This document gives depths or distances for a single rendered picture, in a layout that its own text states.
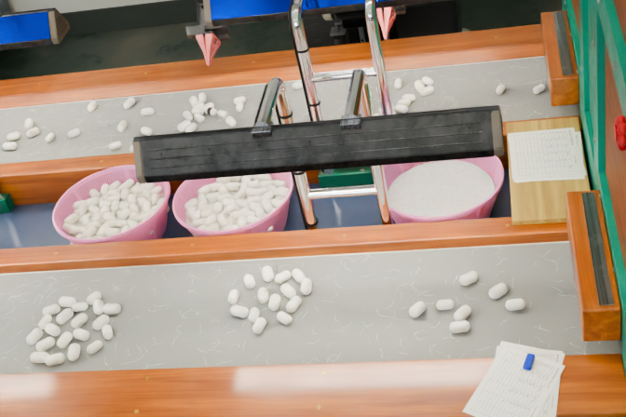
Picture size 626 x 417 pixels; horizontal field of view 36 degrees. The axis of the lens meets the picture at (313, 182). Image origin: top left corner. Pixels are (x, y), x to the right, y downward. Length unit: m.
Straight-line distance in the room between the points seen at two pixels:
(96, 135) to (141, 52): 2.06
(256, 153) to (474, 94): 0.81
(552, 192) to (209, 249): 0.68
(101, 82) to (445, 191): 1.08
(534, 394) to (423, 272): 0.37
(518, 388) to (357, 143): 0.46
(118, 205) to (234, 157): 0.63
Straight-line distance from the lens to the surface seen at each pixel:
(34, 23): 2.27
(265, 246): 1.89
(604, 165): 1.77
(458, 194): 1.99
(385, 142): 1.55
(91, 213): 2.21
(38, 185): 2.38
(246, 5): 2.09
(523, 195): 1.89
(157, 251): 1.97
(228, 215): 2.06
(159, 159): 1.64
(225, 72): 2.51
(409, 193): 2.00
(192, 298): 1.87
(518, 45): 2.40
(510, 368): 1.58
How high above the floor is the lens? 1.95
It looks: 36 degrees down
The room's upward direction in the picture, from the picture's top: 13 degrees counter-clockwise
